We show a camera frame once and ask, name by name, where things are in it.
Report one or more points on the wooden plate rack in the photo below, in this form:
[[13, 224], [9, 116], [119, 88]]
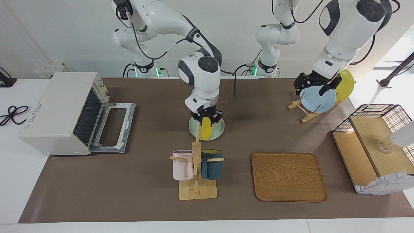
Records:
[[309, 117]]

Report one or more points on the yellow plate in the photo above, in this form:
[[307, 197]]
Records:
[[346, 85]]

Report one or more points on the glass oven door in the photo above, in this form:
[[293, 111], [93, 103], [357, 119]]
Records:
[[126, 129]]

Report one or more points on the black stand pole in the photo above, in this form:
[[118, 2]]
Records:
[[396, 72]]

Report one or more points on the dark teal mug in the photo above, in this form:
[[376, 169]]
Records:
[[213, 168]]

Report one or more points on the white checked fabric liner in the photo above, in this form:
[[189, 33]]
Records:
[[381, 186]]

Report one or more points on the wooden mug tree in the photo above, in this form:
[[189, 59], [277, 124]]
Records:
[[197, 192]]

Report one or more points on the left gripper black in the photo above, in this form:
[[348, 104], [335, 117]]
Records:
[[317, 80]]

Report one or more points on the light blue plate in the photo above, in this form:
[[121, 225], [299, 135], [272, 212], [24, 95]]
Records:
[[318, 102]]

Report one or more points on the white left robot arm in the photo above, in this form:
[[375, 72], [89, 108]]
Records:
[[349, 29]]

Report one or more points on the small clear glass object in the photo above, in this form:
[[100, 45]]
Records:
[[384, 148]]

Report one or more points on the light green plate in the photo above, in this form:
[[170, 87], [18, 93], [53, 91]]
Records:
[[218, 132]]

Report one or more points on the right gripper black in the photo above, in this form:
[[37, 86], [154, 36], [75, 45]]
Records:
[[207, 114]]

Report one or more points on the white blurred rounded object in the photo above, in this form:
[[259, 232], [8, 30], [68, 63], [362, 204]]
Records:
[[404, 136]]

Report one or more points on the yellow corn cob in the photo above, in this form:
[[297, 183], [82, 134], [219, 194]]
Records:
[[207, 131]]

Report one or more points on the black clamp base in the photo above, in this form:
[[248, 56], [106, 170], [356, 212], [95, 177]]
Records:
[[6, 82]]

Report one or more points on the wooden serving tray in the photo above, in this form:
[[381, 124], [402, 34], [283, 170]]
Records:
[[289, 176]]

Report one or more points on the pink mug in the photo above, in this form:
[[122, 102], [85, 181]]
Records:
[[181, 168]]

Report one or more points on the brown table mat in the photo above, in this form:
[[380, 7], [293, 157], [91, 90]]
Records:
[[145, 200]]

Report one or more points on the beige toaster oven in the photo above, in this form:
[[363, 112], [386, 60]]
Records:
[[48, 113]]

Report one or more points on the beige oven knob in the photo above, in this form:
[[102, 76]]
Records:
[[101, 83]]

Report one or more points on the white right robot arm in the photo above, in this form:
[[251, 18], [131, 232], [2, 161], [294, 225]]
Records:
[[200, 77]]

